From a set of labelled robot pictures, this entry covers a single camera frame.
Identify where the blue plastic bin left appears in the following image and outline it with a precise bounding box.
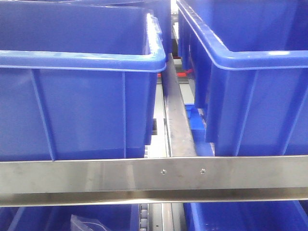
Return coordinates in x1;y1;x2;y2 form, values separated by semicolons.
0;0;166;161

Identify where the blue plastic bin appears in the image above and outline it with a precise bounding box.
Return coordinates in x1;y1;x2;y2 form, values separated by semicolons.
0;0;166;161
177;0;308;156

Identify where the blue bin lower left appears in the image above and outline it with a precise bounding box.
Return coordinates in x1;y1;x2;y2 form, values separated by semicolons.
0;204;140;231

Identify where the blue plastic bin right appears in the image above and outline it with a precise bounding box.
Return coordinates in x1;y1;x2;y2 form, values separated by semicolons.
177;0;308;156

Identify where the clear plastic bag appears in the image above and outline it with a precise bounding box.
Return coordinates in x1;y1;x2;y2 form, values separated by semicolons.
70;215;106;231

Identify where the blue bin lower right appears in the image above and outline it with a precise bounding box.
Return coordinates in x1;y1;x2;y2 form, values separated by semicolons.
183;201;308;231

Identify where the stainless steel shelf frame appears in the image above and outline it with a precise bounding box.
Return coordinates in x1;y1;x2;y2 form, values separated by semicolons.
0;54;308;231

